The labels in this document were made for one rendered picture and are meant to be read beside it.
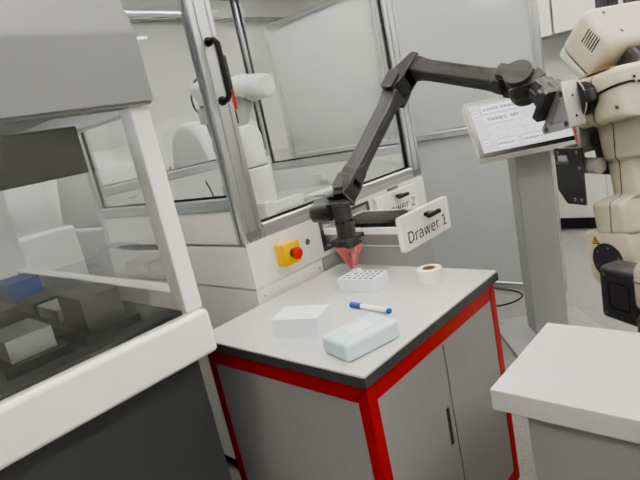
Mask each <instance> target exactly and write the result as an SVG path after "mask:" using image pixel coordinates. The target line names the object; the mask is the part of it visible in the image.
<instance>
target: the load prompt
mask: <svg viewBox="0 0 640 480"><path fill-rule="evenodd" d="M479 108H480V111H481V113H482V115H483V114H488V113H493V112H498V111H502V110H510V109H515V108H520V107H519V106H515V105H514V104H513V103H512V102H511V100H507V101H502V102H497V103H493V104H488V105H484V106H479Z"/></svg>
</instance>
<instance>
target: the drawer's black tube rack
mask: <svg viewBox="0 0 640 480"><path fill-rule="evenodd" d="M405 211H407V210H374V211H363V212H361V213H358V214H356V215H354V216H353V221H354V226H355V227H356V228H385V227H396V223H395V221H392V222H390V223H388V224H387V225H381V223H383V222H385V221H387V220H389V219H391V218H392V217H394V216H396V215H398V214H401V213H403V212H405Z"/></svg>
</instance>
